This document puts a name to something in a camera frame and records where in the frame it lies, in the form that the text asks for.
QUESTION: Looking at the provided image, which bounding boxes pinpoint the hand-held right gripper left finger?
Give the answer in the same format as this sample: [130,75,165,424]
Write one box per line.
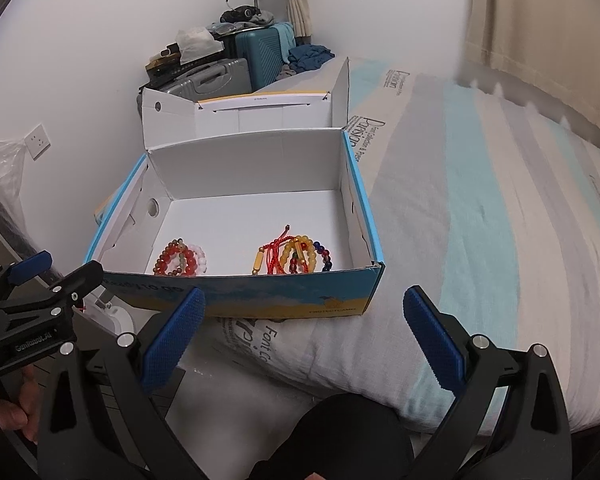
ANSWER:
[35,287,206,480]

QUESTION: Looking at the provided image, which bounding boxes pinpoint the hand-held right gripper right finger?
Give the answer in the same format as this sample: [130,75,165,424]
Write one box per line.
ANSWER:
[402,285,573,480]

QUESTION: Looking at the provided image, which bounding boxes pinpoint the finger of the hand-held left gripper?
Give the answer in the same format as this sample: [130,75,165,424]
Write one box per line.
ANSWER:
[0,250,54,307]
[0,260,105,320]

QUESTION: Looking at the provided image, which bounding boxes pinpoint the red bead bracelet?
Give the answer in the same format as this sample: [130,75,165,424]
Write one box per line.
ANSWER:
[153,241,193,277]

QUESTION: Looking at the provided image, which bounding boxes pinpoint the green brown bead bracelet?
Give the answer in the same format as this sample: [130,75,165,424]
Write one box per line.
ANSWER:
[170,237,191,277]

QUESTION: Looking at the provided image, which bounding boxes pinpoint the red cord bracelet gold bar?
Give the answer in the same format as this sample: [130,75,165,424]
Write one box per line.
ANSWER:
[251,225,293,276]

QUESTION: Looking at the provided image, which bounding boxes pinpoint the yellow bead bracelet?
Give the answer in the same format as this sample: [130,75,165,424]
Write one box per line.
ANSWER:
[270,234,327,275]

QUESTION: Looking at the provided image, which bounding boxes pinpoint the blue cloud print cardboard box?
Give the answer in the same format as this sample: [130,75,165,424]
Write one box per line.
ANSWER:
[82,57,385,322]

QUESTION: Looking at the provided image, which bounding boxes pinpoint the person's left hand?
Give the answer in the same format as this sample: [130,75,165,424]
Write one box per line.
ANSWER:
[0,364,43,444]

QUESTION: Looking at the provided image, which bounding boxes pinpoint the white plastic object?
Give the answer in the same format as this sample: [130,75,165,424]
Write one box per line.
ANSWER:
[82,285,137,337]

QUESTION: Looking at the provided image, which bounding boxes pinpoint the clear plastic bag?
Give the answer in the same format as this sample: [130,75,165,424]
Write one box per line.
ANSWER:
[0,137,31,261]

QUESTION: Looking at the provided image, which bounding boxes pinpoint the striped bed blanket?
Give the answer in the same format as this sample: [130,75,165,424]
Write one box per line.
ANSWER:
[215,57,600,436]

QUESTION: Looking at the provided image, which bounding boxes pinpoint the black gold flat box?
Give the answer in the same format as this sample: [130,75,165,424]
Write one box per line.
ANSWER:
[145,45,182,82]

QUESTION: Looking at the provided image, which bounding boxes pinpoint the grey suitcase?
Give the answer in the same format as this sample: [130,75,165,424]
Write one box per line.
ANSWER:
[155,57,254,97]

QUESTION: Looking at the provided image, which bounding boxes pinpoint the white crumpled plastic bag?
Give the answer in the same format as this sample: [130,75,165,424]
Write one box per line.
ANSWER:
[174,25,226,66]

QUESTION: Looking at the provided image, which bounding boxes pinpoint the teal suitcase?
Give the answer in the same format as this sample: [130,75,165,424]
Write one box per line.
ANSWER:
[234,22,298,94]

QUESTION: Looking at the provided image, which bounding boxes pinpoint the dark blue clothes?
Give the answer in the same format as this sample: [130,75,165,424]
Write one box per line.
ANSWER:
[286,45,334,73]

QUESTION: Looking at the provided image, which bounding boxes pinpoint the black bag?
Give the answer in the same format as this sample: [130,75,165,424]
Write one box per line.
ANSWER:
[220,4,277,29]

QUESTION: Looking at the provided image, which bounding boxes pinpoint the large cream curtain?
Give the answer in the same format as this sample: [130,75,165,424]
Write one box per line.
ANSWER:
[462,0,600,157]

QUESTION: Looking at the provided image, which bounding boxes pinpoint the tied cream curtain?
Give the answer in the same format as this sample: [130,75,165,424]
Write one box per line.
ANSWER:
[283,0,314,46]

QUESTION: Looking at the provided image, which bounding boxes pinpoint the pale pink bead bracelet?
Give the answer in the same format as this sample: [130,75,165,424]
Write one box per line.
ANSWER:
[187,243,209,276]

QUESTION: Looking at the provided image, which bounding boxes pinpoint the white wall socket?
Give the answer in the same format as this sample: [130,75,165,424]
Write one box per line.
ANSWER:
[24,122,52,161]

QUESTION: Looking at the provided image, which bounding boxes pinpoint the dark blue bead bracelet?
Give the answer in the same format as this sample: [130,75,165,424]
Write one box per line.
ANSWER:
[312,241,334,273]

